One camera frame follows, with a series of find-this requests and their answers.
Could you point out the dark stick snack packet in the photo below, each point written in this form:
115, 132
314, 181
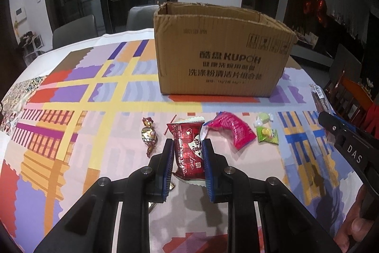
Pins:
320, 99

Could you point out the grey chair left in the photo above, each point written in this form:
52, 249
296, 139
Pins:
81, 29

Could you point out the person's right hand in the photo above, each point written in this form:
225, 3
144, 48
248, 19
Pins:
354, 225

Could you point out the grey chair right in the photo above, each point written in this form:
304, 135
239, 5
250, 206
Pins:
141, 17

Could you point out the pink snack packet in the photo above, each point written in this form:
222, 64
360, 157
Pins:
240, 132

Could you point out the red snack packet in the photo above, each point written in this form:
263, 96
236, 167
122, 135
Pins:
189, 159

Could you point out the white low side table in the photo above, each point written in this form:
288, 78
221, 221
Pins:
303, 50

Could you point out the brown cardboard box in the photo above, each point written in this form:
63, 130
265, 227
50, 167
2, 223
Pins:
219, 50

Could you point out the dark grey side chair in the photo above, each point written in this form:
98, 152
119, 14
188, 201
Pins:
345, 61

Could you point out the twisted foil candy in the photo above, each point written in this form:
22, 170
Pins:
148, 135

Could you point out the white shoe rack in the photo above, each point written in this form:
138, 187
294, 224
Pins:
30, 47

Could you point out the patterned floral placemat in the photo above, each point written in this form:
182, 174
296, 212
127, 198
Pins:
13, 103

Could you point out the red wooden chair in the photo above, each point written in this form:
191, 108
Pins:
353, 104

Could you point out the red heart balloons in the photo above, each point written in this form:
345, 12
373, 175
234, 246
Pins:
315, 12

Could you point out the light green wrapped candy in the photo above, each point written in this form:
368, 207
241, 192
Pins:
263, 118

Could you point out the gold foil snack packet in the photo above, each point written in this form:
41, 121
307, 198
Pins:
170, 186

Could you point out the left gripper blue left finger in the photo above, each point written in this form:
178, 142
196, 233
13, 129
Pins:
112, 207

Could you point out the clear red striped packet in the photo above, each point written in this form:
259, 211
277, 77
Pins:
186, 129

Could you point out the colourful patchwork tablecloth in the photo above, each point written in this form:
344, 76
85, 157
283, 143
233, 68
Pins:
96, 110

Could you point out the green durian candy packet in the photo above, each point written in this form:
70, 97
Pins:
267, 135

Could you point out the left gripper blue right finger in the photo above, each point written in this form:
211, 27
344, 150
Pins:
263, 215

